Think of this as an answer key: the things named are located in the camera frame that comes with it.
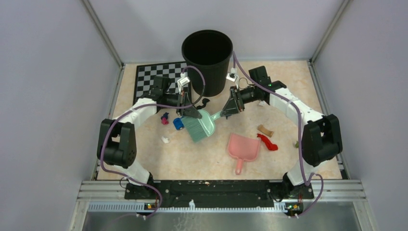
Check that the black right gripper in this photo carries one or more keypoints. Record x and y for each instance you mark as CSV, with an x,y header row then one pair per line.
x,y
233,106

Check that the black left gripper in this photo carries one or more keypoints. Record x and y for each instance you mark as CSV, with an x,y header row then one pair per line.
x,y
188,111

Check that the teal hand brush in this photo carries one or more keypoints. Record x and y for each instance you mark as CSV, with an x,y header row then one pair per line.
x,y
200,128

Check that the pink dustpan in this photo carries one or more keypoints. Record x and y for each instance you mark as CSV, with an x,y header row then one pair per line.
x,y
243,149

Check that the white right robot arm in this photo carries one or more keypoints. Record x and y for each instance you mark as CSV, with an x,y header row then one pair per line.
x,y
319,135

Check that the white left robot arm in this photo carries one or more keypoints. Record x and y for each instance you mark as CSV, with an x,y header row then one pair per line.
x,y
117,145

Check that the small black paper scrap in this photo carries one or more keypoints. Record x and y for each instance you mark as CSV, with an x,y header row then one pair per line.
x,y
205,101

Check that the blue toy car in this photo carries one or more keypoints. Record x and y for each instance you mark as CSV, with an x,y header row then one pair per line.
x,y
178,124

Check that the wooden block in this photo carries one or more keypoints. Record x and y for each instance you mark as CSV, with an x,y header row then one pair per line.
x,y
265,131

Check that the small white paper scrap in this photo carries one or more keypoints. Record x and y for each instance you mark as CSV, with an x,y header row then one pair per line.
x,y
165,139

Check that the black white chessboard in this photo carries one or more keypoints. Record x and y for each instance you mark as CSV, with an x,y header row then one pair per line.
x,y
145,73

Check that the black trash bin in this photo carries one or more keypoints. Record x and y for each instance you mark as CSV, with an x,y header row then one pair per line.
x,y
210,52

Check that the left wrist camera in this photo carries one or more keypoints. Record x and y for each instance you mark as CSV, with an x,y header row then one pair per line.
x,y
183,80

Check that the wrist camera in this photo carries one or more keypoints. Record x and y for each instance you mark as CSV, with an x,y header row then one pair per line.
x,y
183,80
232,75

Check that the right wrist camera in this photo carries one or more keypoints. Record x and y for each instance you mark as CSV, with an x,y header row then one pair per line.
x,y
232,75

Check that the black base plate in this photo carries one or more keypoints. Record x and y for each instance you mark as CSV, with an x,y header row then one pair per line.
x,y
218,193

